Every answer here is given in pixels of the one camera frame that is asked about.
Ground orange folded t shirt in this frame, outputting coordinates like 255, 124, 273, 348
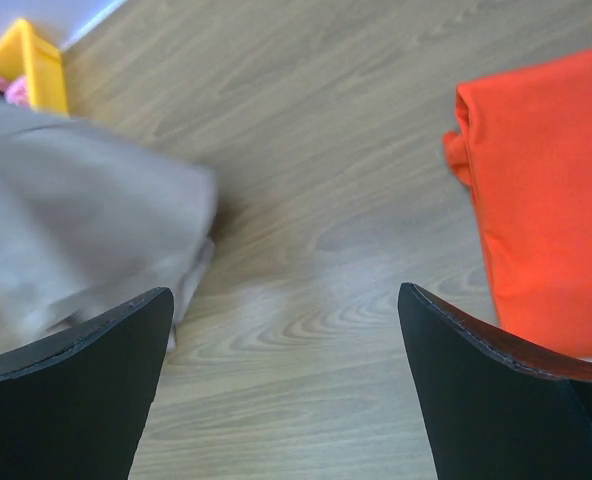
443, 49, 592, 358

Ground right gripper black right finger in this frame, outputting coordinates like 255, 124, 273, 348
398, 283, 592, 479

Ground light pink garment in bin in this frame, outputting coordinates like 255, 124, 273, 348
0, 75, 31, 108

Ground beige t shirt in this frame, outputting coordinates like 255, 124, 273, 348
0, 101, 218, 344

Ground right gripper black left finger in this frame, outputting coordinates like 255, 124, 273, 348
0, 288, 174, 479

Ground yellow plastic bin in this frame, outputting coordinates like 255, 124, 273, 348
0, 18, 69, 115

